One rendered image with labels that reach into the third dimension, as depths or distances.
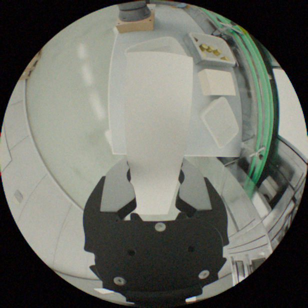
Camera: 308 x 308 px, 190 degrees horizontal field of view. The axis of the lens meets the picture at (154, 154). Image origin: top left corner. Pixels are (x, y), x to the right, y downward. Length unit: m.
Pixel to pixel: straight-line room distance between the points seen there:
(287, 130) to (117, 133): 0.98
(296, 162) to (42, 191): 3.81
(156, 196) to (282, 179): 0.86
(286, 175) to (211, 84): 0.76
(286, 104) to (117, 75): 0.90
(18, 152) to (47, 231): 1.98
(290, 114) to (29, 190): 3.74
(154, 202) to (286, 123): 0.76
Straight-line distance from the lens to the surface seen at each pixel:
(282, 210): 0.75
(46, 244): 3.29
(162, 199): 0.16
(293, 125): 0.74
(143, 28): 0.62
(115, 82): 0.49
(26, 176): 3.05
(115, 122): 0.49
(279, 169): 0.89
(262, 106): 0.63
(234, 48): 0.70
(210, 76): 0.47
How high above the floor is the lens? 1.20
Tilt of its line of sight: 61 degrees down
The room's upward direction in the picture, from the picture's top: 177 degrees clockwise
